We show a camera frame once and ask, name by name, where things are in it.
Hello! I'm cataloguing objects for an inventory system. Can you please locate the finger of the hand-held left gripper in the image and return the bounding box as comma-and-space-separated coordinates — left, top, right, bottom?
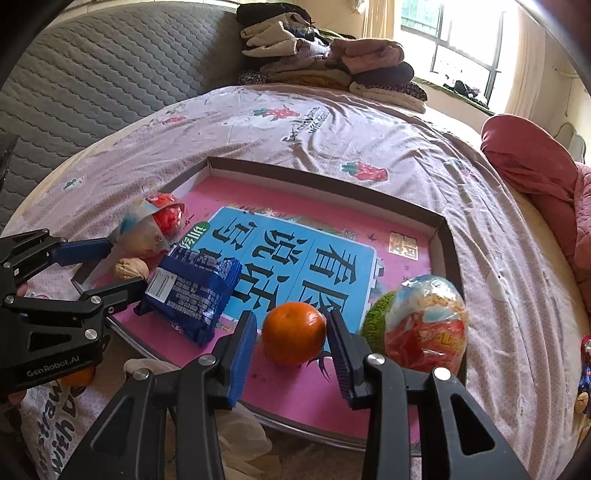
2, 278, 148, 319
0, 229, 115, 289

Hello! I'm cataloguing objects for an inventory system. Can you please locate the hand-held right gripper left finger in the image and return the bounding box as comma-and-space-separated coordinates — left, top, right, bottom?
60, 310, 258, 480

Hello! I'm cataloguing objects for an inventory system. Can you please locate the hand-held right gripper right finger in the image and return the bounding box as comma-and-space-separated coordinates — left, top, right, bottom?
325, 310, 532, 480

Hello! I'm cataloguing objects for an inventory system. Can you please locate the walnut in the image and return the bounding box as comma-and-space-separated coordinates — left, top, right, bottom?
114, 257, 149, 281

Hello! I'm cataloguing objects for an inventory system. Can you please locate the grey cardboard box pink inside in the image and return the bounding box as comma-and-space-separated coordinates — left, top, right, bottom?
69, 157, 467, 455

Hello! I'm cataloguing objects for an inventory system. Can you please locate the orange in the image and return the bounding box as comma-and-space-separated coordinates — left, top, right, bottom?
262, 302, 327, 366
60, 367, 95, 387

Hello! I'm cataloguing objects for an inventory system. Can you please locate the small toy egg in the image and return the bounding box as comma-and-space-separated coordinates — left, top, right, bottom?
117, 193, 189, 259

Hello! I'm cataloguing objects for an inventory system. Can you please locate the blue snack packet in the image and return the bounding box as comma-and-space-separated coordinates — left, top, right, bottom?
134, 247, 243, 347

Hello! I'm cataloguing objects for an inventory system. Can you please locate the large toy egg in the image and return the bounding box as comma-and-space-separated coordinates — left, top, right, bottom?
384, 274, 469, 370

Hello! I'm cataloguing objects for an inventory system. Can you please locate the grey quilted headboard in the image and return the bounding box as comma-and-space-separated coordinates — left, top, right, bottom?
0, 2, 250, 227

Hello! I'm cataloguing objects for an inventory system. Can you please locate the printed pink bedsheet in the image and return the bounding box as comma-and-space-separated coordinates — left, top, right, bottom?
0, 83, 587, 480

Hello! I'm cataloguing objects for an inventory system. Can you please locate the heap of wrapped snacks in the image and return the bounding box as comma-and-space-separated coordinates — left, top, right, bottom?
575, 335, 591, 414

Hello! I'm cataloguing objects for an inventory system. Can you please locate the pink quilt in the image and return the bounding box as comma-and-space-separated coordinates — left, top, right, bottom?
480, 114, 591, 305

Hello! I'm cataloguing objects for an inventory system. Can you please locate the pile of folded clothes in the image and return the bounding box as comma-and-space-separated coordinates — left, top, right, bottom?
236, 2, 428, 114

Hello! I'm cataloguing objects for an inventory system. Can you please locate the window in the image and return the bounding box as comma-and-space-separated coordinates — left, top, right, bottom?
399, 0, 509, 109

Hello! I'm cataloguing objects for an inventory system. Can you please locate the beige curtain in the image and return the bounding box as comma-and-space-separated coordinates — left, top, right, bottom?
365, 0, 402, 42

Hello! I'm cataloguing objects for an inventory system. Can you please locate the green fuzzy ring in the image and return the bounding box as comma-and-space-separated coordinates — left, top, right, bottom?
360, 291, 402, 354

